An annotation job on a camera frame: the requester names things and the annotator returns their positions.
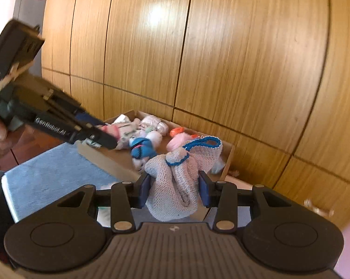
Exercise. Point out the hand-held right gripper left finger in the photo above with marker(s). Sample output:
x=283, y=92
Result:
x=144, y=191

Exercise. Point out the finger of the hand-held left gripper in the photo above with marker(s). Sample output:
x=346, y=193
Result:
x=89, y=119
x=105, y=141

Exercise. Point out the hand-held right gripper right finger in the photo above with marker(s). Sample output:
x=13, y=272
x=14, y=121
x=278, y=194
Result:
x=204, y=190

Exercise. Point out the cardboard box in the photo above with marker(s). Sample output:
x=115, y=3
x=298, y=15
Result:
x=105, y=158

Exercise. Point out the grey knitted sock blue trim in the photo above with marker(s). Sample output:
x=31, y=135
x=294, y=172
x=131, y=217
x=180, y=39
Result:
x=175, y=186

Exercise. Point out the orange sock pair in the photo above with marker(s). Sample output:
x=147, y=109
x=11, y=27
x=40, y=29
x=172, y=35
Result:
x=176, y=131

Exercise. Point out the person's left hand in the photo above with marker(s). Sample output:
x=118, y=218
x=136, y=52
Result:
x=0, y=139

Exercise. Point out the blue white rolled sock pair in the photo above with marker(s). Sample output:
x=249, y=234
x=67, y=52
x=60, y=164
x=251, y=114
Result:
x=141, y=148

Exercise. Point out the pink rolled sock pair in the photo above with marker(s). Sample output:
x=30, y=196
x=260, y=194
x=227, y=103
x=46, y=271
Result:
x=178, y=142

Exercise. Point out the blue blanket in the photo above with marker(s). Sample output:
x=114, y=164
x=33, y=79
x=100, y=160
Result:
x=47, y=174

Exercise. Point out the grey door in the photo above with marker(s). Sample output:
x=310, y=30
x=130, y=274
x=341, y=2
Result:
x=29, y=8

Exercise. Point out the wooden wardrobe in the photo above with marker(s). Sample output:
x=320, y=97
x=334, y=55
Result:
x=250, y=64

